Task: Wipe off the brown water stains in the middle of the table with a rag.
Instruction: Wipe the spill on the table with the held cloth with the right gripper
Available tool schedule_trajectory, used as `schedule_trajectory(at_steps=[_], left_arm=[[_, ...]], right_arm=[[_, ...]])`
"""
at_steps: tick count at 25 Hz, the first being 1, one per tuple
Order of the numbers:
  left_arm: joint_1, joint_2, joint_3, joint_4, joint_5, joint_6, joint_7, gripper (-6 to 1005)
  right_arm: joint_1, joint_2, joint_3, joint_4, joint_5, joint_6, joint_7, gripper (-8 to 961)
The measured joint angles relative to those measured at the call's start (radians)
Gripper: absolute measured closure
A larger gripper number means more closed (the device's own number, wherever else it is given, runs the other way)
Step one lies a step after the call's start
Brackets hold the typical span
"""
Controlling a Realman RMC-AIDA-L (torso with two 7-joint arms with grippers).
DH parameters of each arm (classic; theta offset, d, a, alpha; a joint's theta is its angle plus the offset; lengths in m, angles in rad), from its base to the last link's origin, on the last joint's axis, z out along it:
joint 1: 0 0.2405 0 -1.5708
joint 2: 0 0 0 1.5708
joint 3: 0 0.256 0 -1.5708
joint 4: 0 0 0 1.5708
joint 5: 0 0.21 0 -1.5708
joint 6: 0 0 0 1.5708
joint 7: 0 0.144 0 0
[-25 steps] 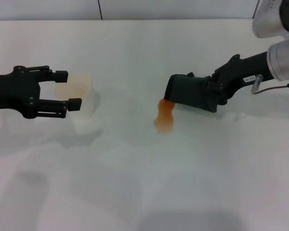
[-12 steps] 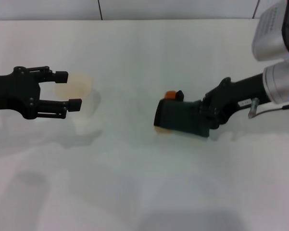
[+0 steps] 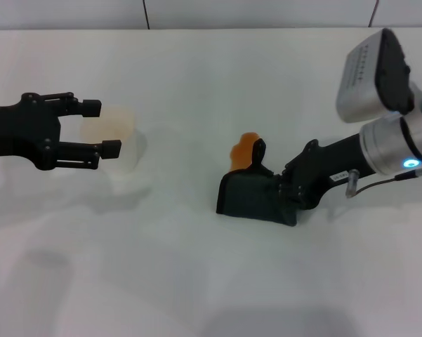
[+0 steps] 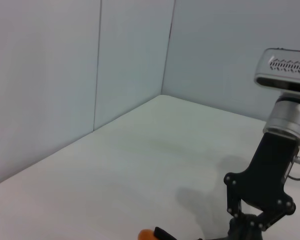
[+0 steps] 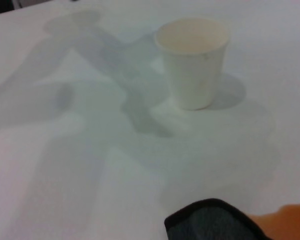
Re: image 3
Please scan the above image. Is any dark blue rag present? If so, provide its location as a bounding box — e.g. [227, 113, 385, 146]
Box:
[216, 138, 299, 227]

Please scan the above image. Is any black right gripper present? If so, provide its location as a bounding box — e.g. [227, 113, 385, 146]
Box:
[278, 132, 376, 211]

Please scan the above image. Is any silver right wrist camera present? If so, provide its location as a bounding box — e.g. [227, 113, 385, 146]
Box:
[334, 27, 416, 124]

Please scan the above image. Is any brown water stain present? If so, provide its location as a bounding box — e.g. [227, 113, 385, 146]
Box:
[230, 131, 263, 173]

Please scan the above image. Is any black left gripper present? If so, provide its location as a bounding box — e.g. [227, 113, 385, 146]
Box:
[0, 91, 123, 172]

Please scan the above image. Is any white paper cup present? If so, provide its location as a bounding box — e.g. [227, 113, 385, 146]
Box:
[79, 105, 148, 184]

